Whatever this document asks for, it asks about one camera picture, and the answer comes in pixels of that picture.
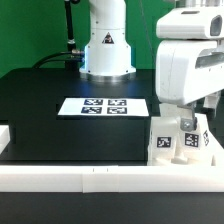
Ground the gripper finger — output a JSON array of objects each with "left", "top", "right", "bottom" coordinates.
[
  {"left": 180, "top": 102, "right": 197, "bottom": 131},
  {"left": 203, "top": 91, "right": 221, "bottom": 117}
]

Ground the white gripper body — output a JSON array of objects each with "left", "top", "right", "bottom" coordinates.
[{"left": 155, "top": 40, "right": 224, "bottom": 106}]

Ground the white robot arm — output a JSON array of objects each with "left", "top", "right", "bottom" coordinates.
[{"left": 80, "top": 0, "right": 224, "bottom": 112}]

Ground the white U-shaped fence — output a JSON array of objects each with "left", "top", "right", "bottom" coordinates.
[{"left": 0, "top": 125, "right": 224, "bottom": 194}]

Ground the white marker sheet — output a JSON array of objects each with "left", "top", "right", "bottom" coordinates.
[{"left": 58, "top": 98, "right": 149, "bottom": 117}]

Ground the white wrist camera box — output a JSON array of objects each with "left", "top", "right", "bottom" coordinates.
[{"left": 156, "top": 7, "right": 224, "bottom": 39}]

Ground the black cable bundle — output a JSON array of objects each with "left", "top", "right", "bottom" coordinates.
[{"left": 32, "top": 49, "right": 86, "bottom": 69}]

